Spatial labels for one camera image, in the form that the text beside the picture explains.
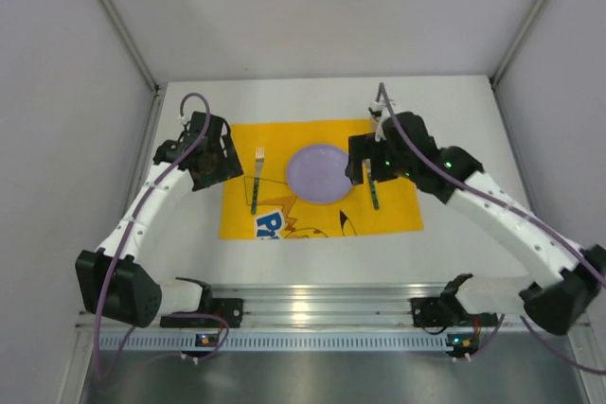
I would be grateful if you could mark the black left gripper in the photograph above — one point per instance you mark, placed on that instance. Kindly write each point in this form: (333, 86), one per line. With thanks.
(227, 158)

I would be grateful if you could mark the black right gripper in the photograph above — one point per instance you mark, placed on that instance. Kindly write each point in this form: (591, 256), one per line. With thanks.
(356, 159)

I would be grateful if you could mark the spoon with green handle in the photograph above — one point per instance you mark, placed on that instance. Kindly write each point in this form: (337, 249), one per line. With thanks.
(371, 185)

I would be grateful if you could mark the fork with green handle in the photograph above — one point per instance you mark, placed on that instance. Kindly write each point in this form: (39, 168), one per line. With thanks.
(259, 162)

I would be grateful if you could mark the lilac plastic plate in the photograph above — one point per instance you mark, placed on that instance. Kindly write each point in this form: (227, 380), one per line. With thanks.
(316, 174)

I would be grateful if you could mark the yellow Pikachu cloth placemat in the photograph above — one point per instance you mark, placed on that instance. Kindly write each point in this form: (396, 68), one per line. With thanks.
(280, 214)

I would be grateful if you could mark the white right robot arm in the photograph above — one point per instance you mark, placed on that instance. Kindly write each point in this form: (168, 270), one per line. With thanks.
(562, 278)

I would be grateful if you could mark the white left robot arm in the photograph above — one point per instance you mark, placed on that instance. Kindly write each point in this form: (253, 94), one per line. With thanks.
(112, 279)

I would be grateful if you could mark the left aluminium corner post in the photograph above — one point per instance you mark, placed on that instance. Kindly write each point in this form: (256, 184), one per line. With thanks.
(121, 30)

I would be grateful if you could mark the aluminium corner post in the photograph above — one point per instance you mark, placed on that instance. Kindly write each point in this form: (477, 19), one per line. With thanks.
(121, 30)
(521, 34)

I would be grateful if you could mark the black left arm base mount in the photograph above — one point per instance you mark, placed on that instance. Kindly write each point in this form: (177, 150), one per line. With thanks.
(229, 309)

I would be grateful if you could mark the aluminium rail frame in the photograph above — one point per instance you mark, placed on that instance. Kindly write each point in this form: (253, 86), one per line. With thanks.
(327, 307)

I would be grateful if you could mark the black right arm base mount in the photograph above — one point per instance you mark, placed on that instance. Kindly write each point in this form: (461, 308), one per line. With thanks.
(431, 315)

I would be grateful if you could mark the grey slotted cable duct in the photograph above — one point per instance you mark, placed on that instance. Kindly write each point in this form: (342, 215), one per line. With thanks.
(241, 341)

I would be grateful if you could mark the right aluminium corner post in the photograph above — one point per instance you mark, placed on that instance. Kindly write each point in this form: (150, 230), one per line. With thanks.
(521, 34)

